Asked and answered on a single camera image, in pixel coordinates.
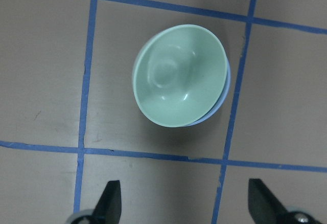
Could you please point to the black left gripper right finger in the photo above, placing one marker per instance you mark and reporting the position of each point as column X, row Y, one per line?
column 264, row 207

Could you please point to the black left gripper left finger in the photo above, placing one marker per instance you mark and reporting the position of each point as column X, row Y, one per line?
column 109, row 207

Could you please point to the green bowl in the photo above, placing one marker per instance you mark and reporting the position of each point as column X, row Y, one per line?
column 179, row 74

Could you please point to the blue bowl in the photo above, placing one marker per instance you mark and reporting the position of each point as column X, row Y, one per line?
column 219, row 102

